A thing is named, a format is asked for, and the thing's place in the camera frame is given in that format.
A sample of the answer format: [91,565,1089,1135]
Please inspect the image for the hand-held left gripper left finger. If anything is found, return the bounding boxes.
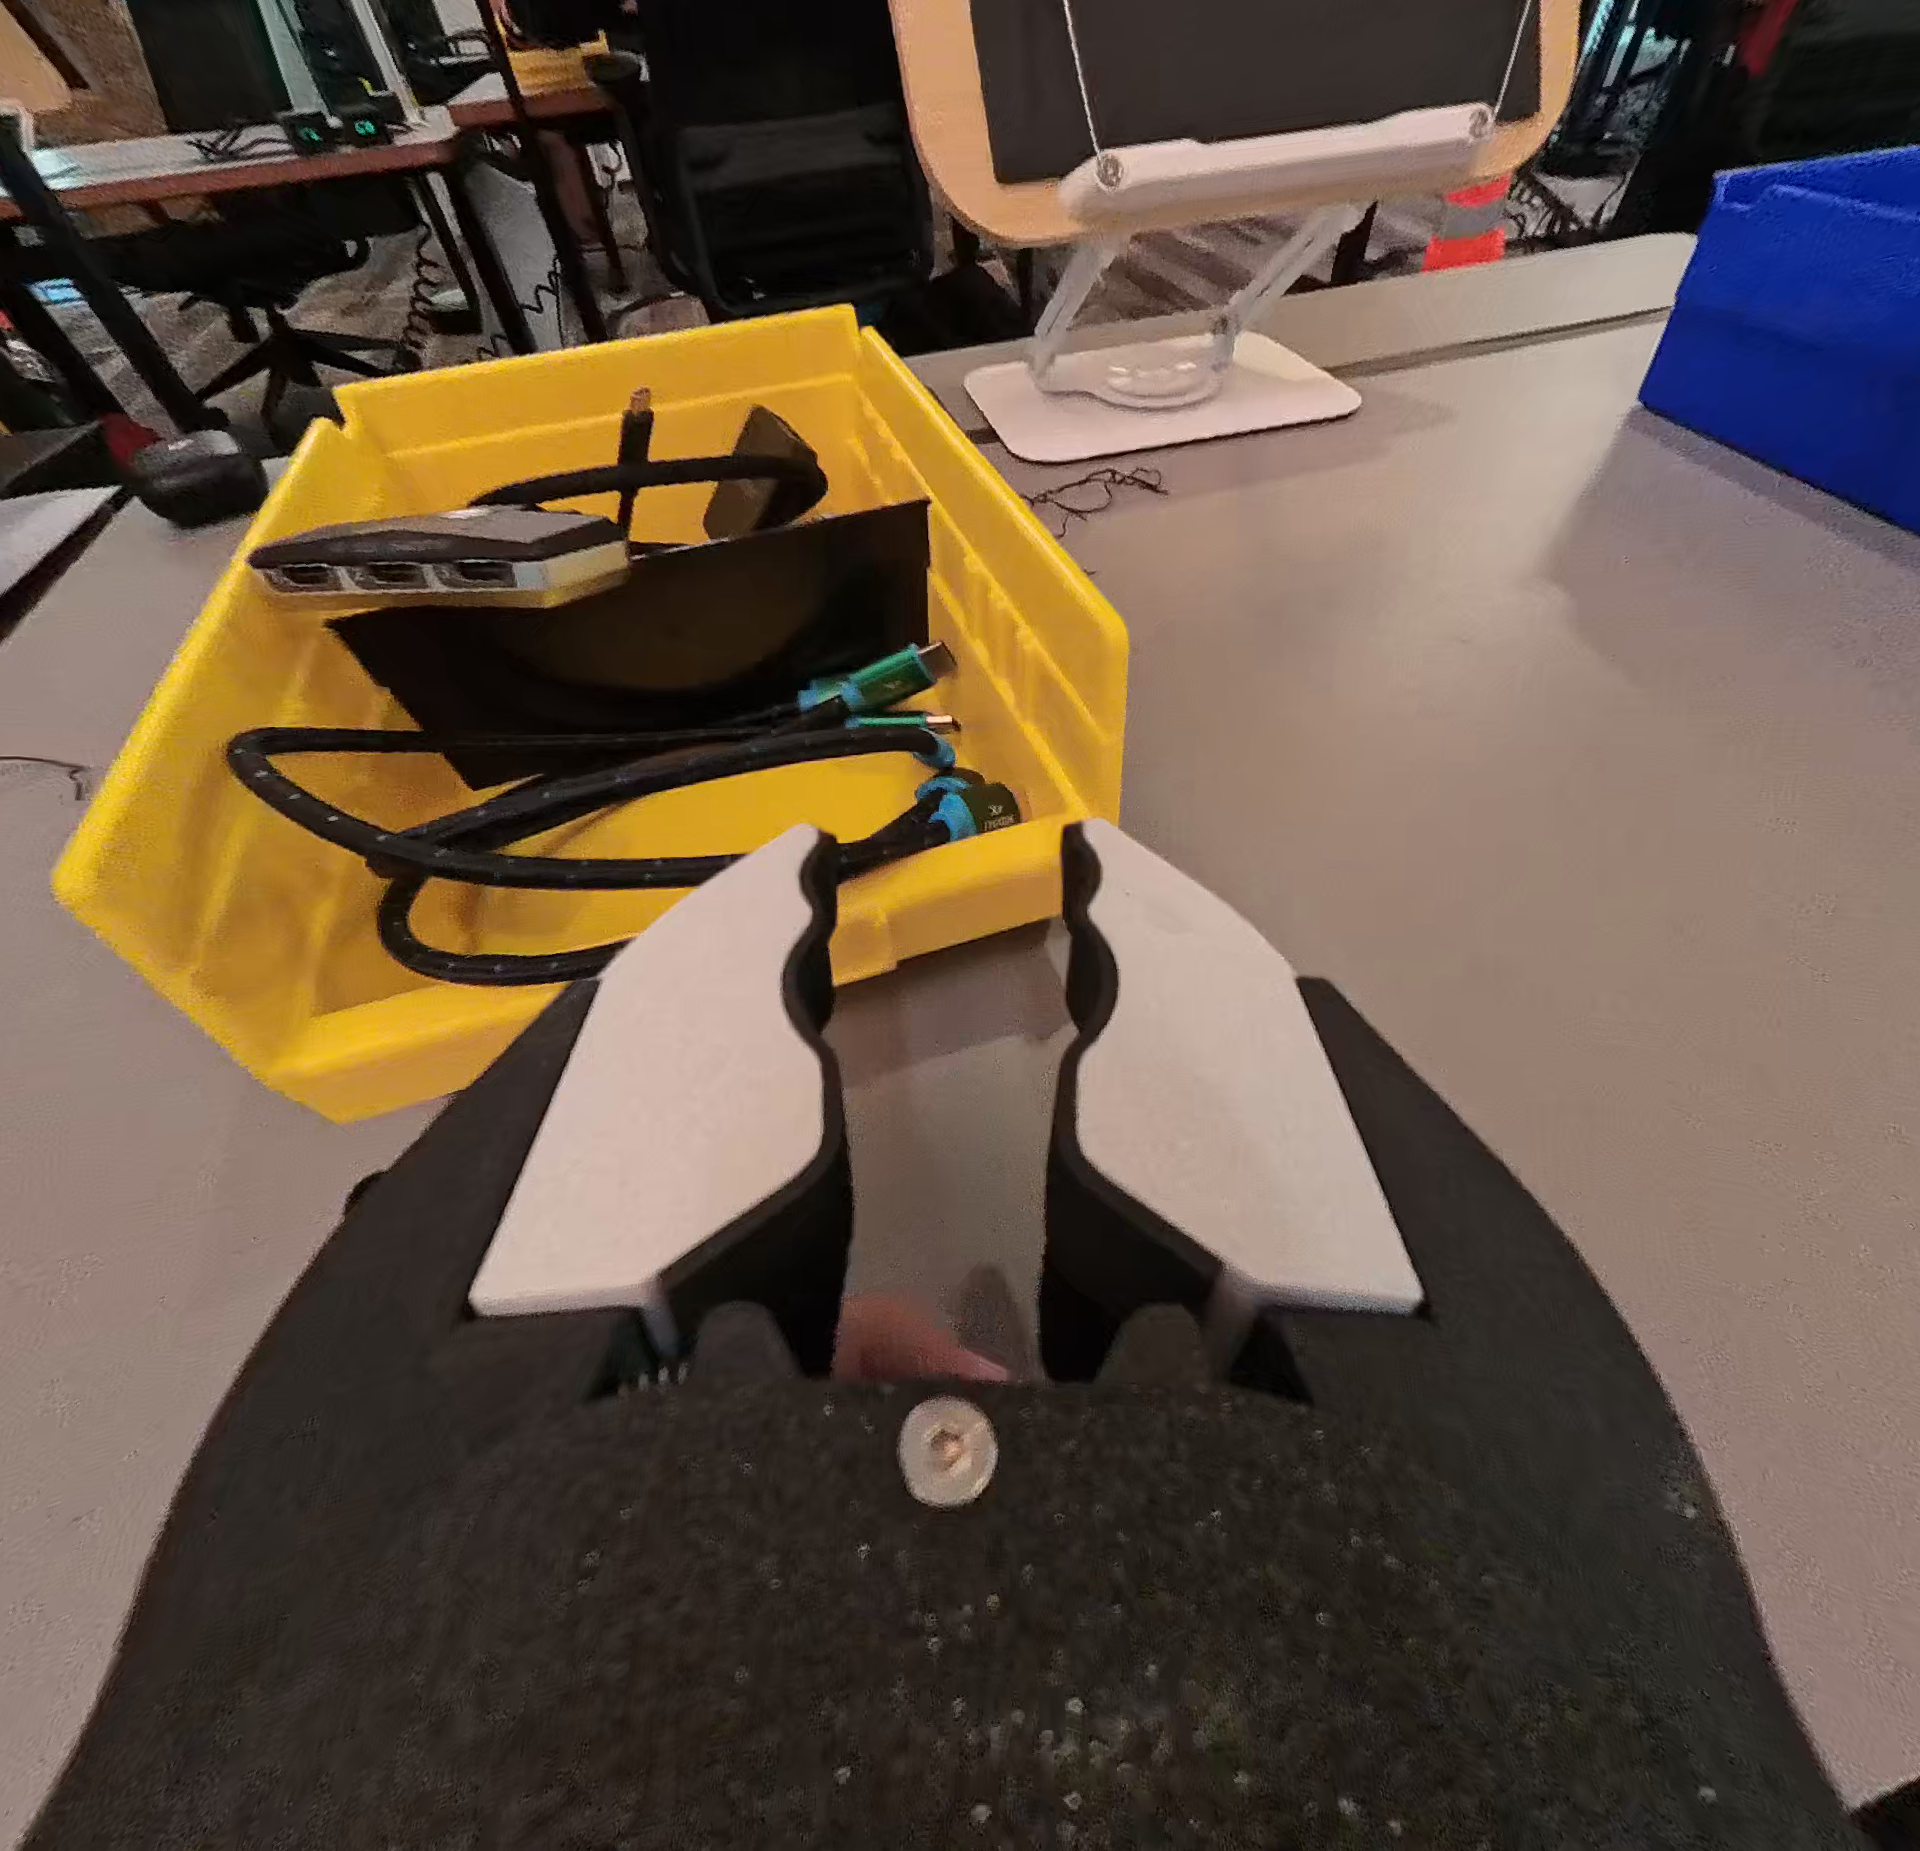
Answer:
[469,826,853,1373]

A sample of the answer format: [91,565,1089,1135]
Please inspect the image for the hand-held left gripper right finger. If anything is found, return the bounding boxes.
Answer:
[1043,820,1424,1373]

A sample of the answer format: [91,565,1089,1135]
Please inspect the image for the black braided hdmi cable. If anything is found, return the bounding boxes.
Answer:
[367,769,1032,986]
[226,645,962,893]

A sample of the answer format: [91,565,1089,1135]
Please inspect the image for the yellow plastic bin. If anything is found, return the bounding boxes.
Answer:
[54,307,1132,1122]

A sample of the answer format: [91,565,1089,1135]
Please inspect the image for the black hdmi switch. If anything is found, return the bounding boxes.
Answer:
[247,510,632,611]

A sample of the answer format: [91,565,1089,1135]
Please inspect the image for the black switch cable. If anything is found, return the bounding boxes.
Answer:
[466,447,831,550]

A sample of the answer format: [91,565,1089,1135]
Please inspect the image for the black bin divider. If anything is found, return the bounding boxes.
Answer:
[327,499,935,791]

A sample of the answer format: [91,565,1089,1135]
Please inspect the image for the tangled black thread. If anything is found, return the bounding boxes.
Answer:
[1026,466,1168,535]

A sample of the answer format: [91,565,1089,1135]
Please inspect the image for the black adapter block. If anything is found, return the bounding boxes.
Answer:
[701,404,831,541]

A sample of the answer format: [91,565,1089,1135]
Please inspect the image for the orange traffic cone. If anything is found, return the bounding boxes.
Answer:
[1424,179,1513,276]

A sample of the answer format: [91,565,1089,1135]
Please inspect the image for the black office chair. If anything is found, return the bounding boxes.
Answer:
[630,0,940,323]

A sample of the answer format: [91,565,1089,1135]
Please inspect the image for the blue plastic bin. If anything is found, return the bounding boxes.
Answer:
[1639,148,1920,534]

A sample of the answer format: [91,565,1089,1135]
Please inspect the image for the brown wooden desk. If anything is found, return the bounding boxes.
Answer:
[0,73,632,384]

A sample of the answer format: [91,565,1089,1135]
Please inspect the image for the wooden-framed black book stand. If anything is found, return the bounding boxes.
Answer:
[878,0,1586,466]

